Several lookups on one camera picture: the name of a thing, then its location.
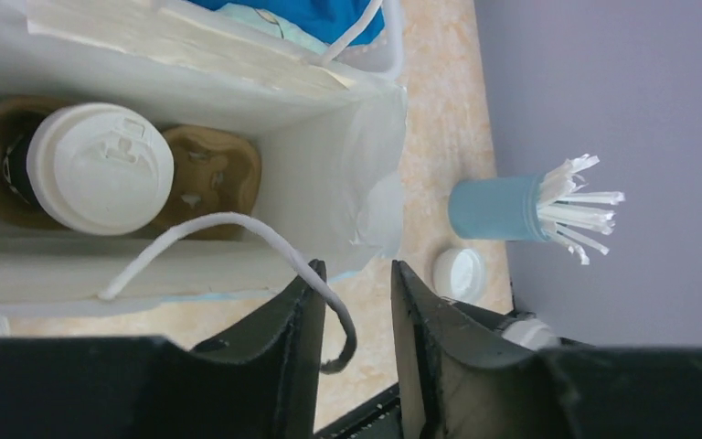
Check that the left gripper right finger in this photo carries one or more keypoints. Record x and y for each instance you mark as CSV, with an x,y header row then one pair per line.
x,y
460,379

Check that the stack of white lids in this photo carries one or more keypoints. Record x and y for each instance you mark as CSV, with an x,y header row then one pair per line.
x,y
459,274

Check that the pale blue paper bag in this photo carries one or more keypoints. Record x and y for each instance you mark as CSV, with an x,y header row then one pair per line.
x,y
329,136

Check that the blue cloth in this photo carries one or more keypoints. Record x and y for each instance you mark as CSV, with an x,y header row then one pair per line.
x,y
327,20

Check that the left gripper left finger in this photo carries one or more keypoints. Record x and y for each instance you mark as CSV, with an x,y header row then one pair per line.
x,y
256,379

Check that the blue straw holder cup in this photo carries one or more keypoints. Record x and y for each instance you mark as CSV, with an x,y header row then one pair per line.
x,y
497,209

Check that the mint green cloth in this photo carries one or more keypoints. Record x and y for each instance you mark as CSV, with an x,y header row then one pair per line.
x,y
270,24

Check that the white plastic basket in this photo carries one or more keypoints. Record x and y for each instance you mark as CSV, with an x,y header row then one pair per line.
x,y
385,55

